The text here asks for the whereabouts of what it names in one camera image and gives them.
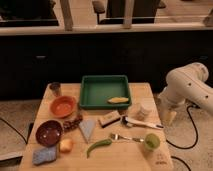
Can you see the brown dried chili bunch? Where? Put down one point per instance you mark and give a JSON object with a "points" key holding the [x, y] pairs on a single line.
{"points": [[73, 124]]}

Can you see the yellow corn cob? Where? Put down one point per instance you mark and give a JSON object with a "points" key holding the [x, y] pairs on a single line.
{"points": [[117, 100]]}

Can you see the green chili pepper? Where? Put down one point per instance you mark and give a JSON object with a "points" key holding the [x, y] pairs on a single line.
{"points": [[105, 142]]}

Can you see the grey blue triangular cloth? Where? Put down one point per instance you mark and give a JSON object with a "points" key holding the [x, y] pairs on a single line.
{"points": [[87, 127]]}

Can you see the dark maroon bowl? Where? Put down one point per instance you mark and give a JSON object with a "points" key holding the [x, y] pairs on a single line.
{"points": [[49, 133]]}

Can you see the small dark metal cup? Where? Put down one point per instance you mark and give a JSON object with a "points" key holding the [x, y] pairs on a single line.
{"points": [[55, 87]]}

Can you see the blue sponge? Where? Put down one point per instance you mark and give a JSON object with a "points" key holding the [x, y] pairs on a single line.
{"points": [[44, 155]]}

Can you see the orange red bowl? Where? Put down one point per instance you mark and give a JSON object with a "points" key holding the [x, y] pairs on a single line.
{"points": [[62, 106]]}

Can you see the light green cup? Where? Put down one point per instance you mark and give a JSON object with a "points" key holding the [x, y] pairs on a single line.
{"points": [[151, 142]]}

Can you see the green plastic tray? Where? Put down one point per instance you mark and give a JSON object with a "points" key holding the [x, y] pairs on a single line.
{"points": [[96, 90]]}

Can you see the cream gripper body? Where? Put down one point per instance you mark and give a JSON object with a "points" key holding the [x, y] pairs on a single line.
{"points": [[167, 116]]}

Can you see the wooden block brush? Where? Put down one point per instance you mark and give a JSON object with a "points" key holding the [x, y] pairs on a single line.
{"points": [[109, 118]]}

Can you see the metal fork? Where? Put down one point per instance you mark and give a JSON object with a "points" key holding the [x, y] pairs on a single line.
{"points": [[118, 137]]}

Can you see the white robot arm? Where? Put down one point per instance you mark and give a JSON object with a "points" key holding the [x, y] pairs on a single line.
{"points": [[185, 83]]}

